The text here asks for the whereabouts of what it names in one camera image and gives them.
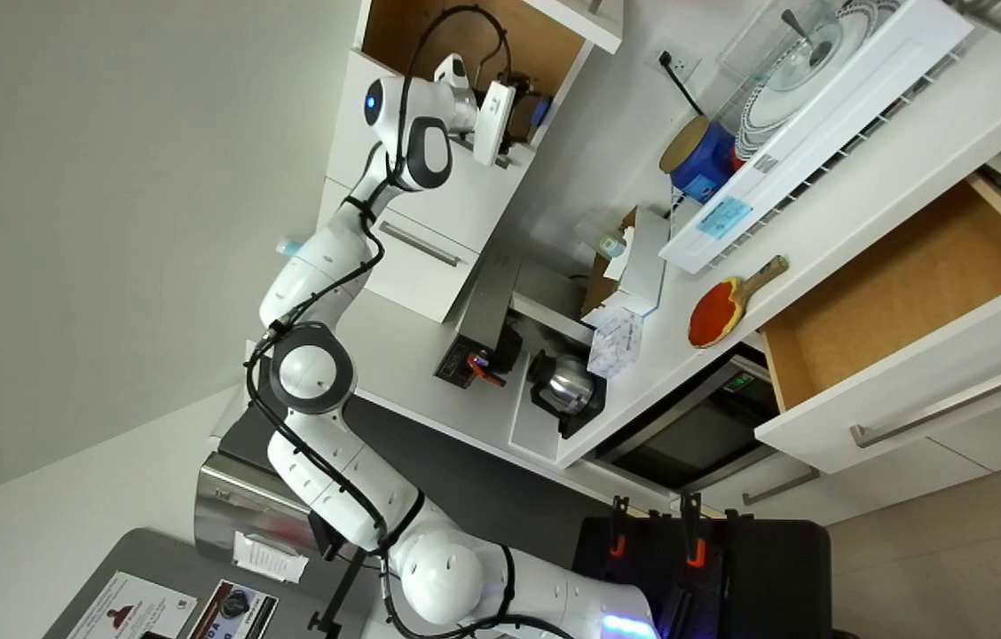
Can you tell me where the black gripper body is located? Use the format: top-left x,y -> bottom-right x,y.
506,82 -> 545,157

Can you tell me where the white drawer wood interior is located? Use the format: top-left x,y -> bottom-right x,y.
752,169 -> 1001,479

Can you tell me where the clear plastic water bottle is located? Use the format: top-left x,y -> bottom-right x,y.
565,207 -> 641,278

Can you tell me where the brown cardboard box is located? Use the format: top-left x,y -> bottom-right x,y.
575,207 -> 675,321

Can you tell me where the blue canister tan lid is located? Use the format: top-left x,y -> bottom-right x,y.
658,114 -> 742,207

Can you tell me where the printed paper sheet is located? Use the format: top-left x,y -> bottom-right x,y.
583,299 -> 650,384

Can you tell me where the black steel coffee carafe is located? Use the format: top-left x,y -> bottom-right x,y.
527,347 -> 611,440

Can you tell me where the white plate dotted rim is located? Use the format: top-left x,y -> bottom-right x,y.
740,14 -> 883,160

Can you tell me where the dark built-in appliance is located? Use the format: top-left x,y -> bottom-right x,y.
588,352 -> 784,493

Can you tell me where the black orange clamp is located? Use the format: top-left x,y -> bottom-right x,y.
605,493 -> 636,565
675,491 -> 715,576

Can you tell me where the shiny silver metal box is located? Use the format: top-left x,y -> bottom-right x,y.
193,455 -> 346,565

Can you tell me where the white paper label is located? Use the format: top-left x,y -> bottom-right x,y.
230,528 -> 314,584

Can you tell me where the black equipment case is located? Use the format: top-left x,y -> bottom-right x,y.
573,506 -> 833,639

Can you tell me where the gray robot table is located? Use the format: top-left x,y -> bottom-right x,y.
43,524 -> 410,639

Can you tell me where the dark picture label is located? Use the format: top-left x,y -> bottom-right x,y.
193,577 -> 281,639

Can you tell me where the white label red icon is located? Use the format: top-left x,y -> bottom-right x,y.
64,567 -> 199,639

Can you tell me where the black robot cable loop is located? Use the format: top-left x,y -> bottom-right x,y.
396,2 -> 520,136

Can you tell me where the black power cable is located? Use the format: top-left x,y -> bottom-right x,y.
658,46 -> 709,120

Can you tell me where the white wire dish rack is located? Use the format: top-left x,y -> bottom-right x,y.
706,0 -> 967,235

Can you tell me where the black mounting bracket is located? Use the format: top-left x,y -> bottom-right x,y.
306,506 -> 378,639

